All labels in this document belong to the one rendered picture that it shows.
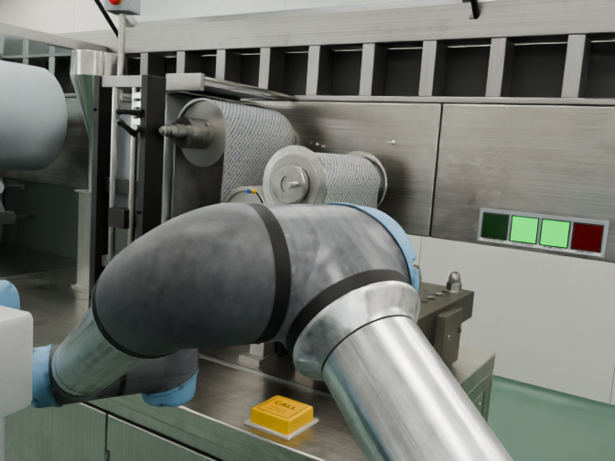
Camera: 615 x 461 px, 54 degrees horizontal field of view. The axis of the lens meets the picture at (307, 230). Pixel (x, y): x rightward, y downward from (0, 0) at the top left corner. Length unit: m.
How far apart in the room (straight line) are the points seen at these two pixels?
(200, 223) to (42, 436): 0.98
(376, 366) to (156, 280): 0.17
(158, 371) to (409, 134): 0.83
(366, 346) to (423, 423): 0.07
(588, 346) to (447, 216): 2.48
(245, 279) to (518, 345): 3.45
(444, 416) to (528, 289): 3.36
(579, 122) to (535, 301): 2.53
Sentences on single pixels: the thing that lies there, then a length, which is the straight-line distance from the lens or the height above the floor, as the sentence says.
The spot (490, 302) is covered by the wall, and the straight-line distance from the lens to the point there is 3.84.
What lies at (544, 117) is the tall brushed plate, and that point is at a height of 1.41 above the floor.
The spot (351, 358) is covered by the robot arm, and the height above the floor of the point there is 1.17.
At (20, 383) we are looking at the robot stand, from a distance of 0.22.
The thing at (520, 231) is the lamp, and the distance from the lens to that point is 1.33.
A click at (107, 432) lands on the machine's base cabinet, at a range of 1.22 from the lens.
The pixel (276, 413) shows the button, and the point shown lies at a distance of 0.94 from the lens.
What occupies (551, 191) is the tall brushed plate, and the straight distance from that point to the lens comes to 1.32.
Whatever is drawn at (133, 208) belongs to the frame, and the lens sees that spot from 1.29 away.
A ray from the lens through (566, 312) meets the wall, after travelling 3.75.
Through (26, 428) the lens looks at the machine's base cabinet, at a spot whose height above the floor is 0.71.
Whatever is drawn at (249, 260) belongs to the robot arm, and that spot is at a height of 1.23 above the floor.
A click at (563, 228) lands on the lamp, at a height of 1.20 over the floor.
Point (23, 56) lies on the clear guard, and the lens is 1.93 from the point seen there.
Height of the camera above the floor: 1.31
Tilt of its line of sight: 7 degrees down
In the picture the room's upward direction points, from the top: 4 degrees clockwise
